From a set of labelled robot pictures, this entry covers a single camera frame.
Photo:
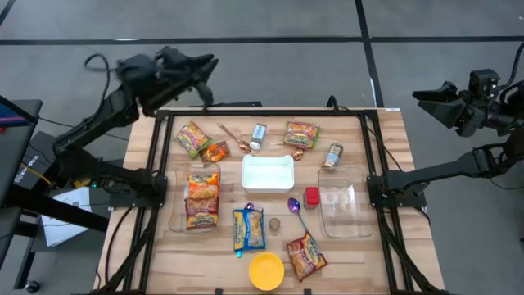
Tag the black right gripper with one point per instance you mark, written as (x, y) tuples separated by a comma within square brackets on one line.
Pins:
[(475, 112)]

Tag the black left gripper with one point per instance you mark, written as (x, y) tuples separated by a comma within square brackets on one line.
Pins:
[(172, 84)]

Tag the green edged ramen packet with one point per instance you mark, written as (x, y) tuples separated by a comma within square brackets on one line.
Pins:
[(192, 139)]

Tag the orange brown foil sachet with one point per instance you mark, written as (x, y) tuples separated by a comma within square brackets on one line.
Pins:
[(216, 152)]

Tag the white cap spice jar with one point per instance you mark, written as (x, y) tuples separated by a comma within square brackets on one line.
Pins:
[(258, 135)]

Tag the rose gold spoon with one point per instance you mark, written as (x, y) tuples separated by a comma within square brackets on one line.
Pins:
[(245, 147)]

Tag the orange ramen packet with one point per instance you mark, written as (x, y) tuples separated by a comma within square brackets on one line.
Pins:
[(203, 186)]

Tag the tan cap spice jar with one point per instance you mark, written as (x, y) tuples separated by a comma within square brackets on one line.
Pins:
[(333, 155)]

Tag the green pink Maruchan ramen packet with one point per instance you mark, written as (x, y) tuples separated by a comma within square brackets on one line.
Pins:
[(301, 134)]

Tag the red yellow chicken ramen packet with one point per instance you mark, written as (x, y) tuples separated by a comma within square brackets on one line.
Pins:
[(201, 215)]

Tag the red lid spice tin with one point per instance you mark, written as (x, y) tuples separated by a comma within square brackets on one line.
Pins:
[(312, 196)]

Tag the blue ramen packet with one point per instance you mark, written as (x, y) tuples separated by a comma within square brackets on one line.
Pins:
[(248, 229)]

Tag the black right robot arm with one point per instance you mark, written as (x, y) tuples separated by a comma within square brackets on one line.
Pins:
[(442, 170)]

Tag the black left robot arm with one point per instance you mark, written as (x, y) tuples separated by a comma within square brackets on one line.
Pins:
[(102, 119)]

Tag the black flat bar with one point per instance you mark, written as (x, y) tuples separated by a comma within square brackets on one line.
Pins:
[(241, 104)]

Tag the white plastic bin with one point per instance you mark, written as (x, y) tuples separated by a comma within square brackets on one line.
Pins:
[(268, 174)]

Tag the clear plastic bin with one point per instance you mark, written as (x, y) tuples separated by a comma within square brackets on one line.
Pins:
[(177, 205), (346, 221)]

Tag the black equipment box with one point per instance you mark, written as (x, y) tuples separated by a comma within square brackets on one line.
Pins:
[(37, 157)]

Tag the monitor screen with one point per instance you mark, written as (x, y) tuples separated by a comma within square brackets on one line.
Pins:
[(10, 116)]

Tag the dark grey side desk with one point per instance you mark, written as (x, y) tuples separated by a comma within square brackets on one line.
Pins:
[(16, 164)]

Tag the white paper sheet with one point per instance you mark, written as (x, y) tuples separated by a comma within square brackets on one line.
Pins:
[(61, 229)]

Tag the yellow plastic bowl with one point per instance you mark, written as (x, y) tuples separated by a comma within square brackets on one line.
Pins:
[(266, 271)]

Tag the black caster wheel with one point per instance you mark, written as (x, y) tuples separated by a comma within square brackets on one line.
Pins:
[(32, 287)]

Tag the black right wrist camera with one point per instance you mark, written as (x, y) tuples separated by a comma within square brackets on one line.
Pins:
[(485, 82)]

